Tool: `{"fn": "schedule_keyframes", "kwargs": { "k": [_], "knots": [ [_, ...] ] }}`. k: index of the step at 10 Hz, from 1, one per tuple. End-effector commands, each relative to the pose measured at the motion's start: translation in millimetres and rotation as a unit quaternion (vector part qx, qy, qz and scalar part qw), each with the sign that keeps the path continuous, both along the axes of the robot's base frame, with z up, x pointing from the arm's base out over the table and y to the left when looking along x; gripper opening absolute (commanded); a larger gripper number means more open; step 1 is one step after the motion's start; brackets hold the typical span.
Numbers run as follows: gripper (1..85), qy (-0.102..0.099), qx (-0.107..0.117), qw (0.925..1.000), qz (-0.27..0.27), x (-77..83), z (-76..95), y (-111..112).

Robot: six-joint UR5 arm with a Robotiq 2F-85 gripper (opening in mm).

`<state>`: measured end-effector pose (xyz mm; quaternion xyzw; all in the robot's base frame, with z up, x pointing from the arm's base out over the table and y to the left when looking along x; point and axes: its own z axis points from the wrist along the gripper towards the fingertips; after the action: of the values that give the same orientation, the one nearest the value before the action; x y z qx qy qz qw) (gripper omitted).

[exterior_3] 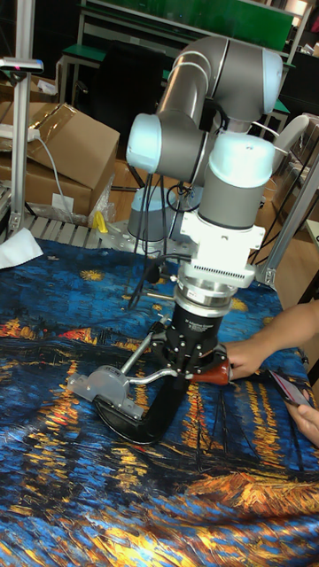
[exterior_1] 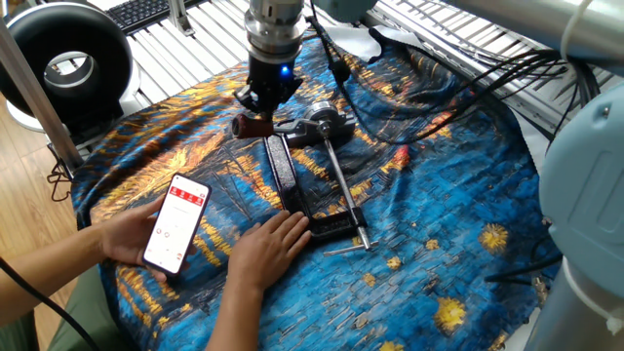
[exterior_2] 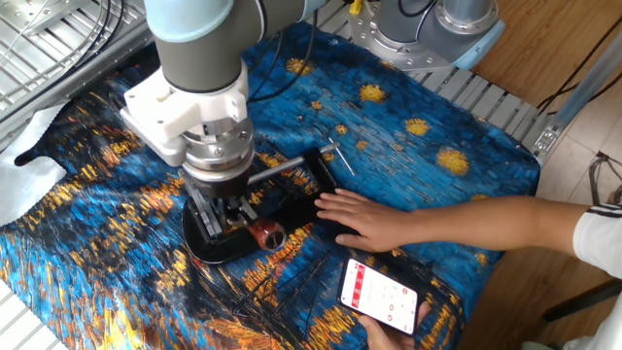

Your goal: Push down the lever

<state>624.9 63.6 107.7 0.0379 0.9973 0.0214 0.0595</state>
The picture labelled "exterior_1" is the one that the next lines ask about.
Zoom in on black smartphone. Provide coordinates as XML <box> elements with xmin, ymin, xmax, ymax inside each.
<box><xmin>141</xmin><ymin>173</ymin><xmax>214</xmax><ymax>277</ymax></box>

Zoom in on metal lever with brown knob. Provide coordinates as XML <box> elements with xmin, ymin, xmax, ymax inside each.
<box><xmin>230</xmin><ymin>112</ymin><xmax>328</xmax><ymax>140</ymax></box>

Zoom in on person's left hand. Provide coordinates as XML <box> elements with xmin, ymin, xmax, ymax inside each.
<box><xmin>97</xmin><ymin>193</ymin><xmax>199</xmax><ymax>285</ymax></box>

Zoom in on black keyboard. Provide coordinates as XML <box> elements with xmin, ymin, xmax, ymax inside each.
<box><xmin>104</xmin><ymin>0</ymin><xmax>211</xmax><ymax>35</ymax></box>

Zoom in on blue starry night painted cloth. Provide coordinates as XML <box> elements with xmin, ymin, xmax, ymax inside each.
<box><xmin>70</xmin><ymin>33</ymin><xmax>562</xmax><ymax>351</ymax></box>

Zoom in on person's left forearm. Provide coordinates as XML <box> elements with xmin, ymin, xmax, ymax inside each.
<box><xmin>0</xmin><ymin>226</ymin><xmax>106</xmax><ymax>329</ymax></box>

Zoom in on grey lever base housing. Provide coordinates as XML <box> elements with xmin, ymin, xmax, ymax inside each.
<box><xmin>275</xmin><ymin>100</ymin><xmax>357</xmax><ymax>147</ymax></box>

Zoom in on black round ring light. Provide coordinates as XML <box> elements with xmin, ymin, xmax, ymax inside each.
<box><xmin>0</xmin><ymin>2</ymin><xmax>142</xmax><ymax>136</ymax></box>

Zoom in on short aluminium post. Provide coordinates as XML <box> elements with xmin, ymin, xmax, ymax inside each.
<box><xmin>168</xmin><ymin>0</ymin><xmax>196</xmax><ymax>36</ymax></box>

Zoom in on aluminium frame beam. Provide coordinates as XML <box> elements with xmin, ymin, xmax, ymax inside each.
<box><xmin>0</xmin><ymin>19</ymin><xmax>85</xmax><ymax>173</ymax></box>

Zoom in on black C-clamp with steel screw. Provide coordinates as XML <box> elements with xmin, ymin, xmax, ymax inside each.
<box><xmin>262</xmin><ymin>134</ymin><xmax>379</xmax><ymax>257</ymax></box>

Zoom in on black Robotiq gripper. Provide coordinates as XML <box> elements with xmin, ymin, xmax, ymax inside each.
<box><xmin>232</xmin><ymin>51</ymin><xmax>305</xmax><ymax>123</ymax></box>

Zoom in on olive green trousers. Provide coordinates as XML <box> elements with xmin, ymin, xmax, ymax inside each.
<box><xmin>0</xmin><ymin>265</ymin><xmax>126</xmax><ymax>351</ymax></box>

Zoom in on person's right hand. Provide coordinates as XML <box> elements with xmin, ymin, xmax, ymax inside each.
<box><xmin>226</xmin><ymin>210</ymin><xmax>314</xmax><ymax>295</ymax></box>

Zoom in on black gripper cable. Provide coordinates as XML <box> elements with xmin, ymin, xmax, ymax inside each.
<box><xmin>305</xmin><ymin>14</ymin><xmax>562</xmax><ymax>147</ymax></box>

